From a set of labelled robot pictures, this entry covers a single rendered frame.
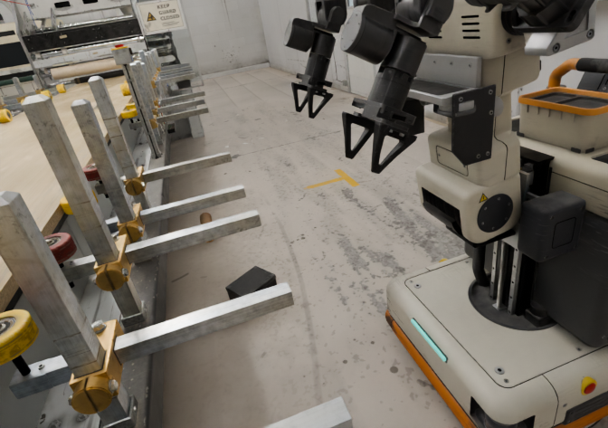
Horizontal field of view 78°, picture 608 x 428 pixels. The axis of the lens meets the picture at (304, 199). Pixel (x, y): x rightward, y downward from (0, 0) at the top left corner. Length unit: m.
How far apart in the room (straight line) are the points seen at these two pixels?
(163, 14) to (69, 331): 4.57
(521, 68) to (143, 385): 0.98
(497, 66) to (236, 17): 10.71
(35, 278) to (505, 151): 0.91
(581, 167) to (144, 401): 1.06
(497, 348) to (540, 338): 0.13
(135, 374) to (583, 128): 1.13
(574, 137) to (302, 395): 1.19
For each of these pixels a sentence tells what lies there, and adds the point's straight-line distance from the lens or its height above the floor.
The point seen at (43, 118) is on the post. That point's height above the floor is 1.14.
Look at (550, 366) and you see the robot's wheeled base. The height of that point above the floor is 0.28.
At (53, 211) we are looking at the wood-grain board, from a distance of 1.09.
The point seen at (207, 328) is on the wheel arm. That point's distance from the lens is 0.67.
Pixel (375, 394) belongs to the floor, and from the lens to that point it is 1.52.
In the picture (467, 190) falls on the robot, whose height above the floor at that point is 0.80.
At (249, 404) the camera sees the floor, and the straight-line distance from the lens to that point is 1.58.
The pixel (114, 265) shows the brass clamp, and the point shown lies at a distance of 0.83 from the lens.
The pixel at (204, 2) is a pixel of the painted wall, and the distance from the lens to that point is 11.40.
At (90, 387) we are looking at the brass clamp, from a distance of 0.64.
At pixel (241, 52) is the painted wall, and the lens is 11.48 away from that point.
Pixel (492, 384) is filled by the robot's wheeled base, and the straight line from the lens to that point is 1.23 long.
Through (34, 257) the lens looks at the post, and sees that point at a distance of 0.56.
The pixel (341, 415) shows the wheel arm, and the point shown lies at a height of 0.83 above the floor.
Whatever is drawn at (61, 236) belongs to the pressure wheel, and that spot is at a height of 0.91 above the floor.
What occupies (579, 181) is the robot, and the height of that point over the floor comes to 0.76.
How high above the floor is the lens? 1.23
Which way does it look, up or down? 26 degrees down
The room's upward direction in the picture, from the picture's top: 10 degrees counter-clockwise
